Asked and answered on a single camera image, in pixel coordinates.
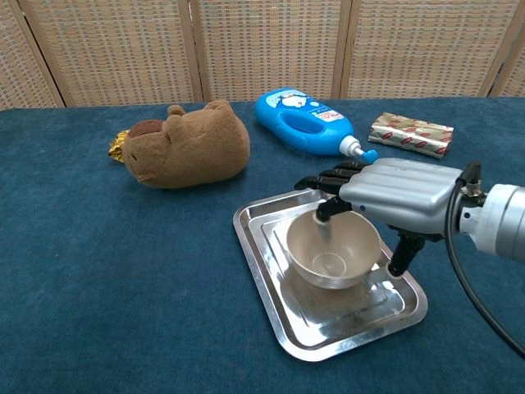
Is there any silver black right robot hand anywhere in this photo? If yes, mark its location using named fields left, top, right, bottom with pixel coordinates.
left=294, top=157, right=467, bottom=277

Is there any cream round bowl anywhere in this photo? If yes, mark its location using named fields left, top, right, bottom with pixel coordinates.
left=285, top=210, right=382, bottom=291

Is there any stainless steel rectangular tray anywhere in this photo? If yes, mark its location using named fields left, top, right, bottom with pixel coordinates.
left=232, top=188, right=429, bottom=363

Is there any gold foil wrapped snack pack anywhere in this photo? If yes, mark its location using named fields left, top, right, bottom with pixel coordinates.
left=367, top=112, right=455, bottom=160

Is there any blue pump detergent bottle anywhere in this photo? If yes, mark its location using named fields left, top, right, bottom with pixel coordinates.
left=254, top=86, right=381, bottom=162

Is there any woven rattan folding screen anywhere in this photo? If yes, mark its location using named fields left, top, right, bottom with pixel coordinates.
left=0, top=0, right=525, bottom=110

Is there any brown capybara plush toy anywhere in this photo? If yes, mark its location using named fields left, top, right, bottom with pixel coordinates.
left=122, top=99, right=251, bottom=190

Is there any teal velvet tablecloth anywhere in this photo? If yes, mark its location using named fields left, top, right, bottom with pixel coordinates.
left=0, top=96, right=525, bottom=394

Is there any crumpled gold foil wrapper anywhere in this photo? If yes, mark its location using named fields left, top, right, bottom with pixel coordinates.
left=107, top=130, right=130, bottom=165

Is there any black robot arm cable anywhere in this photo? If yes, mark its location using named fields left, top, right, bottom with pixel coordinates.
left=444, top=160, right=525, bottom=360

